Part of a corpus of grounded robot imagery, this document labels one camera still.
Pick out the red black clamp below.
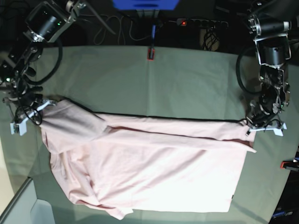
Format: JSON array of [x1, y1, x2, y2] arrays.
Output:
[[280, 158, 299, 172], [147, 24, 156, 61]]

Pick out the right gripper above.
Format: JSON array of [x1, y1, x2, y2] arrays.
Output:
[[2, 93, 58, 135]]

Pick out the red black clamp centre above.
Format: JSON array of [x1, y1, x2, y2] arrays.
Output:
[[147, 24, 156, 61]]

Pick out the red black clamp right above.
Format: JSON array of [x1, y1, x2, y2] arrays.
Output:
[[280, 158, 299, 172]]

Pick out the white plastic bin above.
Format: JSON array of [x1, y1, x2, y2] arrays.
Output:
[[0, 177, 55, 224]]

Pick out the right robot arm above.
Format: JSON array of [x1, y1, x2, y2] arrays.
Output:
[[0, 0, 114, 136]]

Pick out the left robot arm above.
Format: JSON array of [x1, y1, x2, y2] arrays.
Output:
[[235, 0, 299, 136]]

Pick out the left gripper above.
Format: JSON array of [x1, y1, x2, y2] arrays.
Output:
[[246, 100, 287, 136]]

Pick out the white cable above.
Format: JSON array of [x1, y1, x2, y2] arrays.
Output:
[[93, 14, 152, 45]]

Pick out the pink t-shirt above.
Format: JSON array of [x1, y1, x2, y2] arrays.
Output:
[[41, 100, 255, 220]]

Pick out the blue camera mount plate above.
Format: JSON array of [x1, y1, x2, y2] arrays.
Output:
[[113, 0, 179, 10]]

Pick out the black power strip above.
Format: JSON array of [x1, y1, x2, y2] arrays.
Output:
[[176, 18, 229, 29]]

